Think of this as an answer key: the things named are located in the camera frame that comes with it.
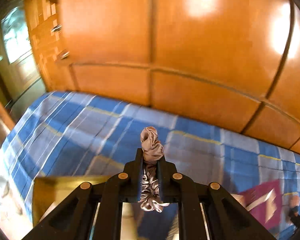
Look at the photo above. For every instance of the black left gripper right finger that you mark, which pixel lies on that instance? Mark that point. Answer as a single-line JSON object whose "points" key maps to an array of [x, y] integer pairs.
{"points": [[206, 211]]}

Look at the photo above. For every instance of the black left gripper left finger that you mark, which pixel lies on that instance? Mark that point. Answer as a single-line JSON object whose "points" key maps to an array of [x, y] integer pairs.
{"points": [[84, 207]]}

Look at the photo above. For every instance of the person right hand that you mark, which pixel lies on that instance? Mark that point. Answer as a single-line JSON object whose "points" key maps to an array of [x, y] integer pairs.
{"points": [[294, 206]]}

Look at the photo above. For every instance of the beige satin scrunchie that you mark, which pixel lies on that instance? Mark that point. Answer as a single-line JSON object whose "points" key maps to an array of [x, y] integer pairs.
{"points": [[153, 151]]}

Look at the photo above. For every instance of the purple cardboard snack box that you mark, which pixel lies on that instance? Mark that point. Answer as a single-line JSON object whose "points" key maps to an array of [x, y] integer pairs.
{"points": [[263, 202]]}

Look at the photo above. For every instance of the glass panel entrance door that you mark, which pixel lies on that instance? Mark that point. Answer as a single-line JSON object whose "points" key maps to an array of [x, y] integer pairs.
{"points": [[20, 81]]}

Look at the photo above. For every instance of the wooden door with handle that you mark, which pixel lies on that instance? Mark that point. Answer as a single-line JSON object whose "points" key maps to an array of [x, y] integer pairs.
{"points": [[44, 23]]}

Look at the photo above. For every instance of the blue plaid tablecloth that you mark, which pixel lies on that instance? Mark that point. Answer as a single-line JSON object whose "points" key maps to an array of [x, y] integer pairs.
{"points": [[76, 134]]}

